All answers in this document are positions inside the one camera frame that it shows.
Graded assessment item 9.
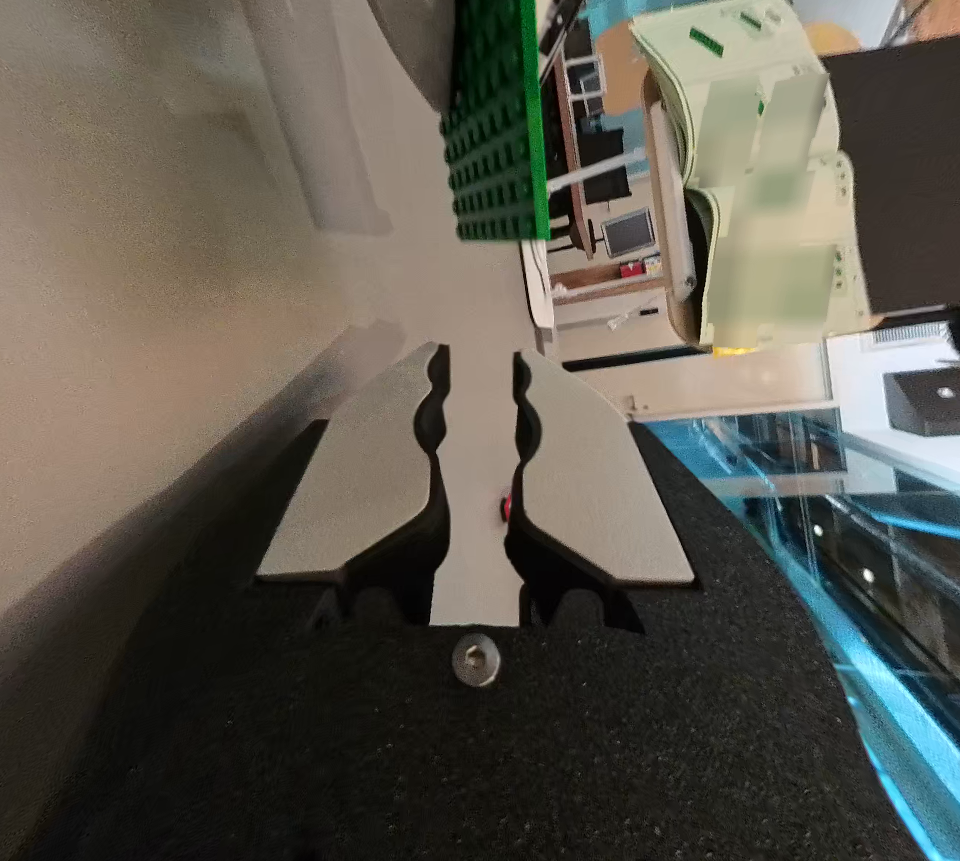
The tan wooden chair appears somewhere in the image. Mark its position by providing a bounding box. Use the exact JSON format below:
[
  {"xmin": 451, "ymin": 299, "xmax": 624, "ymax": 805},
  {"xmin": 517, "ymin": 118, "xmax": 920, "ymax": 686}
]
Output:
[
  {"xmin": 806, "ymin": 23, "xmax": 864, "ymax": 56},
  {"xmin": 600, "ymin": 21, "xmax": 657, "ymax": 120}
]

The green lego baseplate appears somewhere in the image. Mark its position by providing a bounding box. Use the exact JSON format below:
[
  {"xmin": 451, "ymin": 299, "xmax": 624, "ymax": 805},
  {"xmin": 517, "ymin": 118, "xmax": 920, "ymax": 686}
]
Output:
[{"xmin": 438, "ymin": 0, "xmax": 552, "ymax": 243}]

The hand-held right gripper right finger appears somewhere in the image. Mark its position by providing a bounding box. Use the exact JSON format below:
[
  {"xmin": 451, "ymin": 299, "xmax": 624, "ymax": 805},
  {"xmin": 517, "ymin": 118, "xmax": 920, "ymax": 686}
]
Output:
[{"xmin": 506, "ymin": 351, "xmax": 695, "ymax": 586}]

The pale green instruction booklet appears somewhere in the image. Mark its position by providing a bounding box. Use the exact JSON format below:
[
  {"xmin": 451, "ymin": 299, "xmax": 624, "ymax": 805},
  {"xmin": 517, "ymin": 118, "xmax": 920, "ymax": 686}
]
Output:
[{"xmin": 630, "ymin": 0, "xmax": 871, "ymax": 350}]

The black panel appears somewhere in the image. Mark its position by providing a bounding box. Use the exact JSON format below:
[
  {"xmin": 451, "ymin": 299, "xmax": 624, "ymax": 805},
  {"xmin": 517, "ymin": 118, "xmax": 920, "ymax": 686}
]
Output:
[{"xmin": 821, "ymin": 39, "xmax": 960, "ymax": 316}]

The black box device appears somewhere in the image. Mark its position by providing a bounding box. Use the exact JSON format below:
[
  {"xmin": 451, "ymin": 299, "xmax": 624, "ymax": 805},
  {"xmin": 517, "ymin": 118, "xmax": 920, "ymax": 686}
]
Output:
[{"xmin": 883, "ymin": 367, "xmax": 960, "ymax": 437}]

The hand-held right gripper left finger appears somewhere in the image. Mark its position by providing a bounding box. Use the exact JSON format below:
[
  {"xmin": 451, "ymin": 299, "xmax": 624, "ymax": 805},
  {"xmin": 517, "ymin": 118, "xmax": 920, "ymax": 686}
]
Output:
[{"xmin": 255, "ymin": 343, "xmax": 452, "ymax": 626}]

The small desk monitor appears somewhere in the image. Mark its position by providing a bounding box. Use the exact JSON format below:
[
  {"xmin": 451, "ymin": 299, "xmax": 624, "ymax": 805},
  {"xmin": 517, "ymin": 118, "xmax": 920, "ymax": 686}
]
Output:
[{"xmin": 603, "ymin": 208, "xmax": 655, "ymax": 259}]

